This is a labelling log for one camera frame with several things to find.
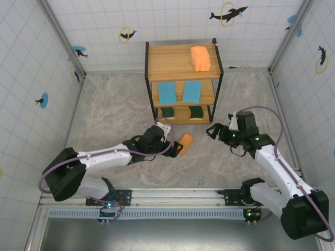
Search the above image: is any orange thick sponge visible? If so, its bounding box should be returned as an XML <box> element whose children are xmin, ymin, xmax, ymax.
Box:
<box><xmin>190</xmin><ymin>45</ymin><xmax>212</xmax><ymax>73</ymax></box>
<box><xmin>179</xmin><ymin>132</ymin><xmax>194</xmax><ymax>157</ymax></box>

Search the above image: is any green yellow scouring sponge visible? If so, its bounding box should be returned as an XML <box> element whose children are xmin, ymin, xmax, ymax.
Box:
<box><xmin>188</xmin><ymin>105</ymin><xmax>205</xmax><ymax>121</ymax></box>
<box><xmin>160</xmin><ymin>106</ymin><xmax>175</xmax><ymax>121</ymax></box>

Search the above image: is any blue sponge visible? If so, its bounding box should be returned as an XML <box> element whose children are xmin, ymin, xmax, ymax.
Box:
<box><xmin>158</xmin><ymin>81</ymin><xmax>176</xmax><ymax>105</ymax></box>
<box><xmin>182</xmin><ymin>80</ymin><xmax>203</xmax><ymax>104</ymax></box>

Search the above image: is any blue circle dolphin sticker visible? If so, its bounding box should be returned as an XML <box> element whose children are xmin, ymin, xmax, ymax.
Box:
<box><xmin>35</xmin><ymin>93</ymin><xmax>50</xmax><ymax>109</ymax></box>

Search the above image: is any blue oval dolphin sticker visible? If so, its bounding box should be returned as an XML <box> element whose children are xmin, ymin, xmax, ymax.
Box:
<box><xmin>72</xmin><ymin>45</ymin><xmax>89</xmax><ymax>59</ymax></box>

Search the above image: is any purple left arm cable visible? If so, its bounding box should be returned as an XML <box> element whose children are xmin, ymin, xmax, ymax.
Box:
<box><xmin>38</xmin><ymin>117</ymin><xmax>175</xmax><ymax>219</ymax></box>

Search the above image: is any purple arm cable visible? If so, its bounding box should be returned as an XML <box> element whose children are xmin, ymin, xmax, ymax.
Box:
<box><xmin>232</xmin><ymin>105</ymin><xmax>334</xmax><ymax>242</ymax></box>
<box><xmin>38</xmin><ymin>117</ymin><xmax>175</xmax><ymax>219</ymax></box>

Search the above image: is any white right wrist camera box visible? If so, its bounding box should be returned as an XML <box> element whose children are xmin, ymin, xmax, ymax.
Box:
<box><xmin>227</xmin><ymin>112</ymin><xmax>239</xmax><ymax>130</ymax></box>

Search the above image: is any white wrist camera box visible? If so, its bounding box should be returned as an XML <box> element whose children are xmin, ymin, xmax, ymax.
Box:
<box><xmin>227</xmin><ymin>112</ymin><xmax>239</xmax><ymax>130</ymax></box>
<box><xmin>155</xmin><ymin>122</ymin><xmax>172</xmax><ymax>133</ymax></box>

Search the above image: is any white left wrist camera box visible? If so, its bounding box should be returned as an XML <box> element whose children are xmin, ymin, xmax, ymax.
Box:
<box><xmin>155</xmin><ymin>122</ymin><xmax>172</xmax><ymax>133</ymax></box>

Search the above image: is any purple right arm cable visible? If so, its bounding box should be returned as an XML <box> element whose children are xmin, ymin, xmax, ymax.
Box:
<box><xmin>232</xmin><ymin>105</ymin><xmax>334</xmax><ymax>242</ymax></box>

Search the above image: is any aluminium mounting rail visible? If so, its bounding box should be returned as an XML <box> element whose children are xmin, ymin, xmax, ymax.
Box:
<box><xmin>39</xmin><ymin>186</ymin><xmax>325</xmax><ymax>209</ymax></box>

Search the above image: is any aluminium side rail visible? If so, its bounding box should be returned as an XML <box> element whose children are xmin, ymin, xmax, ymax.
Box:
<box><xmin>53</xmin><ymin>75</ymin><xmax>86</xmax><ymax>188</ymax></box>
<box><xmin>268</xmin><ymin>69</ymin><xmax>307</xmax><ymax>187</ymax></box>

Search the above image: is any white slotted cable duct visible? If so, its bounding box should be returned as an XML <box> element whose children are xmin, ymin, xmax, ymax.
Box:
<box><xmin>48</xmin><ymin>209</ymin><xmax>248</xmax><ymax>220</ymax></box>

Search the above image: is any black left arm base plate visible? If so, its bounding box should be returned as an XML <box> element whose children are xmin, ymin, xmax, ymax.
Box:
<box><xmin>85</xmin><ymin>188</ymin><xmax>132</xmax><ymax>207</ymax></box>

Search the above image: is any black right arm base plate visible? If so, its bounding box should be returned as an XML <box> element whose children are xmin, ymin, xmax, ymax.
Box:
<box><xmin>217</xmin><ymin>188</ymin><xmax>273</xmax><ymax>207</ymax></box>

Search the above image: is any wooden three-tier shelf black frame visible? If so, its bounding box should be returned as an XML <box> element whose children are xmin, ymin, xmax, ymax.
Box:
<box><xmin>144</xmin><ymin>38</ymin><xmax>224</xmax><ymax>126</ymax></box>

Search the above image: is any aluminium corner post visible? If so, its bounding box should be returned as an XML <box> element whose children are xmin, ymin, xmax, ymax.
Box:
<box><xmin>268</xmin><ymin>0</ymin><xmax>315</xmax><ymax>74</ymax></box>
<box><xmin>39</xmin><ymin>0</ymin><xmax>87</xmax><ymax>79</ymax></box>

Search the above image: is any small dolphin ring sticker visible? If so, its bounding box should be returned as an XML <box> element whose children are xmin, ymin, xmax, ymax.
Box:
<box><xmin>119</xmin><ymin>26</ymin><xmax>138</xmax><ymax>44</ymax></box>

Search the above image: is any large dolphin ring sticker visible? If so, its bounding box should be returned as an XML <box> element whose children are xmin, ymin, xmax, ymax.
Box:
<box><xmin>208</xmin><ymin>2</ymin><xmax>249</xmax><ymax>28</ymax></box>

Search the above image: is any upright dolphin ring sticker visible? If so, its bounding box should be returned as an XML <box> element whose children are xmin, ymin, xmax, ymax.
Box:
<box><xmin>315</xmin><ymin>45</ymin><xmax>330</xmax><ymax>74</ymax></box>

